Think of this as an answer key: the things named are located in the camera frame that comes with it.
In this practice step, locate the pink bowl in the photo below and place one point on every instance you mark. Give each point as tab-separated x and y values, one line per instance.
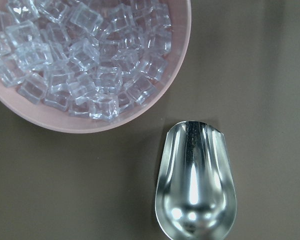
59	121

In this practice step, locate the pile of clear ice cubes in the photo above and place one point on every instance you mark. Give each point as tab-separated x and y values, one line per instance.
93	59

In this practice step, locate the metal ice scoop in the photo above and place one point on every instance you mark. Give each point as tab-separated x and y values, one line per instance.
195	196

